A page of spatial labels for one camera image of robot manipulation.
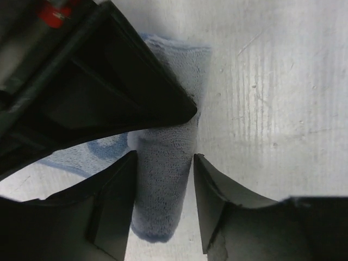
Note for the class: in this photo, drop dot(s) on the light blue towel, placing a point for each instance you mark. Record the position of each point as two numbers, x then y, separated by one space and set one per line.
164 154

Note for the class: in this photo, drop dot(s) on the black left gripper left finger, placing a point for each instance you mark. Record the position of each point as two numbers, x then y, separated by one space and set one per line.
88 221

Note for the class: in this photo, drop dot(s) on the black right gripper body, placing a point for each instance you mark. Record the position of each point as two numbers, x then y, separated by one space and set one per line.
51 60

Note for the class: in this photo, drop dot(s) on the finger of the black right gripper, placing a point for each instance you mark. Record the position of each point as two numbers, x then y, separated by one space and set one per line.
141 93

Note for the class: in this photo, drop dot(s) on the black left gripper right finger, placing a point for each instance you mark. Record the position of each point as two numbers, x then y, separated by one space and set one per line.
239 224

